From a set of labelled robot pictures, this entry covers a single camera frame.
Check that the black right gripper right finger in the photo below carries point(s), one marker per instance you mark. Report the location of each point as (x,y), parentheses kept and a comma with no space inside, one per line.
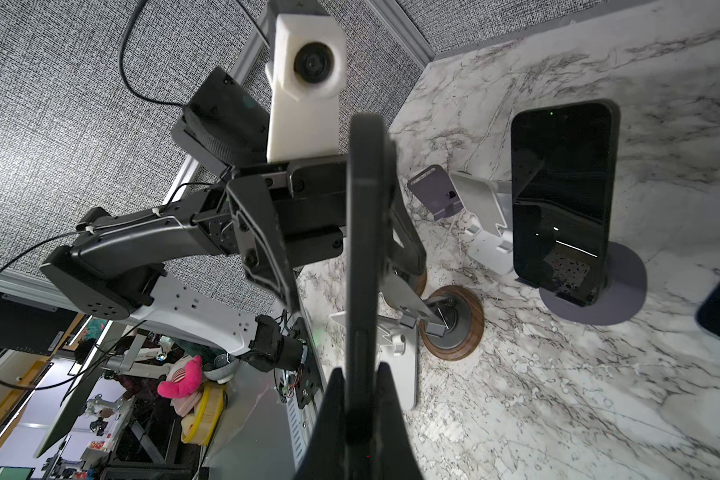
(393,456)

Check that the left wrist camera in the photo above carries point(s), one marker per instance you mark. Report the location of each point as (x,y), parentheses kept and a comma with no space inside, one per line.
(307,75)

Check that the purple left phone stand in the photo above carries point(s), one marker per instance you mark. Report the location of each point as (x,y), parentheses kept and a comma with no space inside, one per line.
(434,189)

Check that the white slim phone stand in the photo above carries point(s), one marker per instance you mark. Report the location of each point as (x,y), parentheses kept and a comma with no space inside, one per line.
(490,227)

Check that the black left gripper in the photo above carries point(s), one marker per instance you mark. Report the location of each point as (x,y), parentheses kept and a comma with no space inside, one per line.
(277,217)

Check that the wooden base stand right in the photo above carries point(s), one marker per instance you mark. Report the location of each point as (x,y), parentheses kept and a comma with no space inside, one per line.
(450,322)

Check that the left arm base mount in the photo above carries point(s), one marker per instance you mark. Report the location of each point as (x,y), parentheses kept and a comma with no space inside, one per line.
(305,382)

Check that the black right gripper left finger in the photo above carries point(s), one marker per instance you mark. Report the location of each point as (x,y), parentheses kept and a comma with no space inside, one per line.
(325,455)

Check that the purple round phone stand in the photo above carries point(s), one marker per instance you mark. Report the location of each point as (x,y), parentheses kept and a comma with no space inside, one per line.
(621,295)

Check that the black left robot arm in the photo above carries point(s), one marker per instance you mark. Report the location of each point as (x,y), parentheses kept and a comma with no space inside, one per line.
(115,269)

